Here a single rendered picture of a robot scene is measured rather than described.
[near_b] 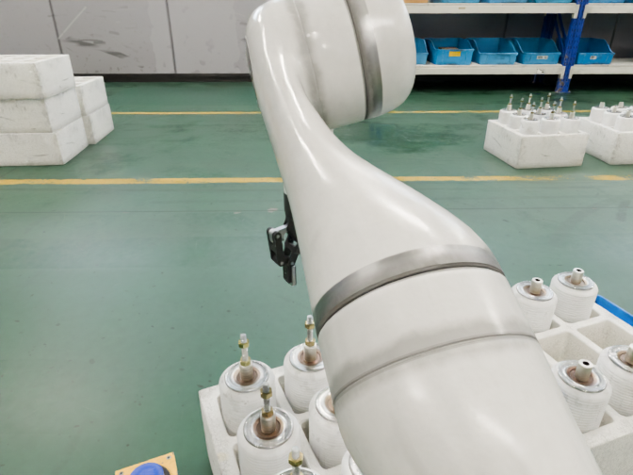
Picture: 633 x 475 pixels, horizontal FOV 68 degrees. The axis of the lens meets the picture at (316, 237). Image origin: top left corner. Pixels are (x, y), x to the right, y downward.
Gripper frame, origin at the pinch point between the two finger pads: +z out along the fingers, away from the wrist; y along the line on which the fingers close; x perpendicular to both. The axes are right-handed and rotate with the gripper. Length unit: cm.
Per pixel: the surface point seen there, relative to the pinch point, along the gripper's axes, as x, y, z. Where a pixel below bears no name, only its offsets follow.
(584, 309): 17, -62, 22
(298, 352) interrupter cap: -1.7, 1.3, 17.8
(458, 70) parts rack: -264, -343, 23
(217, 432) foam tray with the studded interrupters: 0.4, 18.8, 25.2
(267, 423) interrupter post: 11.0, 14.4, 15.8
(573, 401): 32.0, -31.4, 19.6
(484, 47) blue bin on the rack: -284, -405, 8
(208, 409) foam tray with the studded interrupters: -5.0, 18.1, 25.2
